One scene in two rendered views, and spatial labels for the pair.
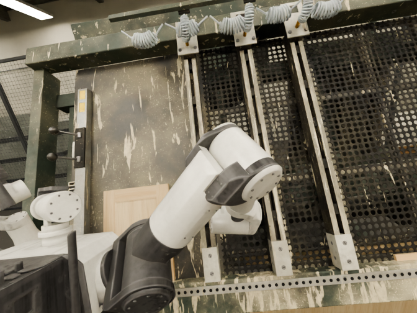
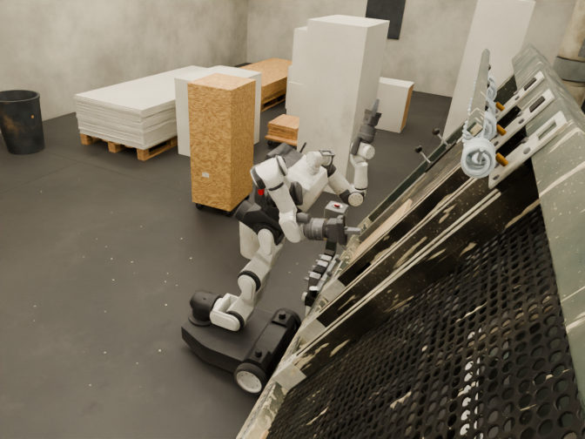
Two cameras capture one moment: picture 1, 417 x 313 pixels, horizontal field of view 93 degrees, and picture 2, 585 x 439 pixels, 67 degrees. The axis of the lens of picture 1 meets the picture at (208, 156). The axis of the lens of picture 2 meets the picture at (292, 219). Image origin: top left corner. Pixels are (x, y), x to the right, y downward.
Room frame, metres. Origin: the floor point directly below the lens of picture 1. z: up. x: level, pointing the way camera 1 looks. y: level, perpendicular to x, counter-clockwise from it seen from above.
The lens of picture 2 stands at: (0.85, -1.50, 2.18)
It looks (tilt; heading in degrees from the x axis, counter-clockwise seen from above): 30 degrees down; 106
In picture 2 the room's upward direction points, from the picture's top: 5 degrees clockwise
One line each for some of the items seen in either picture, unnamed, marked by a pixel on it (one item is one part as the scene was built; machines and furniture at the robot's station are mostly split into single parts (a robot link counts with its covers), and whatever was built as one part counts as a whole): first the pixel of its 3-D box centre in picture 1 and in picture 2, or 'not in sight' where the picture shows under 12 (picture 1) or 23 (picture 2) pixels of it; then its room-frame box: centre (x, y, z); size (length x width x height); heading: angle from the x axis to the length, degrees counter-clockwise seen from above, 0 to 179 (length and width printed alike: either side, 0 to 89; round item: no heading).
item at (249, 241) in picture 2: not in sight; (257, 227); (-0.32, 1.48, 0.24); 0.32 x 0.30 x 0.47; 85
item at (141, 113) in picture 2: not in sight; (171, 105); (-2.67, 3.96, 0.31); 2.46 x 1.04 x 0.63; 85
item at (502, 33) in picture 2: not in sight; (480, 89); (1.41, 4.58, 1.03); 0.60 x 0.58 x 2.05; 85
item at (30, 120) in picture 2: not in sight; (20, 123); (-3.72, 2.35, 0.33); 0.52 x 0.52 x 0.65
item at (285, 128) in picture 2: not in sight; (290, 132); (-0.94, 4.20, 0.15); 0.61 x 0.51 x 0.31; 85
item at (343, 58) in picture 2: not in sight; (339, 104); (-0.11, 3.36, 0.88); 0.90 x 0.60 x 1.75; 85
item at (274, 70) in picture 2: not in sight; (268, 81); (-2.22, 6.62, 0.22); 2.46 x 1.04 x 0.44; 85
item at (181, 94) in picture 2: not in sight; (220, 112); (-1.70, 3.56, 0.48); 1.00 x 0.64 x 0.95; 85
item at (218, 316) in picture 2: not in sight; (231, 312); (-0.04, 0.40, 0.28); 0.21 x 0.20 x 0.13; 176
